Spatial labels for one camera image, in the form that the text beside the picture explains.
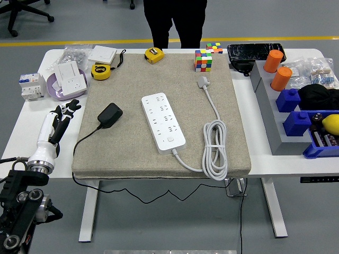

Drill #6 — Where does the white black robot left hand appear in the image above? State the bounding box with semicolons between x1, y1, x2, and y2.
27;99;82;168

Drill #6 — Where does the black power adapter plug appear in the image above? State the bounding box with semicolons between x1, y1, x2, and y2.
97;102;123;130

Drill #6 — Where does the white power strip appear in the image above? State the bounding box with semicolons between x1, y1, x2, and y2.
141;92;186;156

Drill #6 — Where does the thin black adapter cord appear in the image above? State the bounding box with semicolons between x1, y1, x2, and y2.
72;124;230;205

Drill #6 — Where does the purple bowl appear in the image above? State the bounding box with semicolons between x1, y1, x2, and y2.
46;69;88;102

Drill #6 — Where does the white circuit breaker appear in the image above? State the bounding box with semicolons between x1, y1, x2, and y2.
18;72;47;102

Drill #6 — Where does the grey-brown fabric mat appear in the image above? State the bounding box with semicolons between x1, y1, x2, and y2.
71;52;252;180

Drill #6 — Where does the white table leg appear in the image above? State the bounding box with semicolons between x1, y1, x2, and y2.
261;177;288;238
78;179;101;243

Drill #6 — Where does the round yellow tape measure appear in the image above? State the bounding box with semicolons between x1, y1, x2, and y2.
91;49;127;81

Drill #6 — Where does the clear bag of screws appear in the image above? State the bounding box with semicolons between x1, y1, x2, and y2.
47;44;94;72

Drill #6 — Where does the black office chair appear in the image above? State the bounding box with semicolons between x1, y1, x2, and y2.
0;0;55;38

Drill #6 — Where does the square yellow tape measure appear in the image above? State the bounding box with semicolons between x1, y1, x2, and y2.
144;47;165;65

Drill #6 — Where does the person's body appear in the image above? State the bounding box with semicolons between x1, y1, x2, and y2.
142;0;208;50

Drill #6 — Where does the large colourful puzzle cube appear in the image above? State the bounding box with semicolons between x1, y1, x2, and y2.
194;49;213;73

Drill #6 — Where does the small colourful puzzle cube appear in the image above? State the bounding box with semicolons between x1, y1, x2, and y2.
206;42;224;55

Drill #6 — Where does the black pouch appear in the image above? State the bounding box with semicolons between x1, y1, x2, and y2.
229;60;254;77

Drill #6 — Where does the black crackled tray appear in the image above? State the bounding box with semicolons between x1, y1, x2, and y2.
227;43;288;65

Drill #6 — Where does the grey stepped block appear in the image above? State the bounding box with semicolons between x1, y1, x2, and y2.
249;60;311;156

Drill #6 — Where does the orange cylinder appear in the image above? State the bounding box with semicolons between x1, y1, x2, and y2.
263;49;284;74
270;66;293;92

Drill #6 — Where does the blue peg block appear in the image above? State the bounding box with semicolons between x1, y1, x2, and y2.
282;110;312;138
275;88;301;113

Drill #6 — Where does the clear plastic parts bag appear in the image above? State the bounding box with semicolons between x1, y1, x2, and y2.
282;59;313;89

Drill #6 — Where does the blue plastic bin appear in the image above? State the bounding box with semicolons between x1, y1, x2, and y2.
302;110;339;160

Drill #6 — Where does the black cloth bundle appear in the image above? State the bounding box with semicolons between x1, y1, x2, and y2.
297;84;339;112

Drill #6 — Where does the black table control panel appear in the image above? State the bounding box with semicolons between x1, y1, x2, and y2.
300;176;339;184

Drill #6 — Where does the dark small parts row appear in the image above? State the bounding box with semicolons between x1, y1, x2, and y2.
312;124;339;148

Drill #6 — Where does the clear bag of resistors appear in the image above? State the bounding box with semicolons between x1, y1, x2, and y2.
308;57;336;89

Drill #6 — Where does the yellow lemon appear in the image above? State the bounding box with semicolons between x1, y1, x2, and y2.
321;114;339;136

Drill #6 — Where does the white wall socket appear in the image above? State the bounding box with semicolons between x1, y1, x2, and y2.
61;75;88;97

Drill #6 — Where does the white switch panel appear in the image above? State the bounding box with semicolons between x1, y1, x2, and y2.
54;60;81;88

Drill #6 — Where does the flat white switch plate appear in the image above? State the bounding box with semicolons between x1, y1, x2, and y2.
87;45;118;65

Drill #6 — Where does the white power strip cord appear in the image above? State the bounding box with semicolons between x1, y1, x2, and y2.
172;76;229;182

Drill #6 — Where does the metal under-table bracket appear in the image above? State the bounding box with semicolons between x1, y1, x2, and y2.
224;178;248;198

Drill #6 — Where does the black hanging power cable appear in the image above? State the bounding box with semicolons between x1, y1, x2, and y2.
239;178;249;254

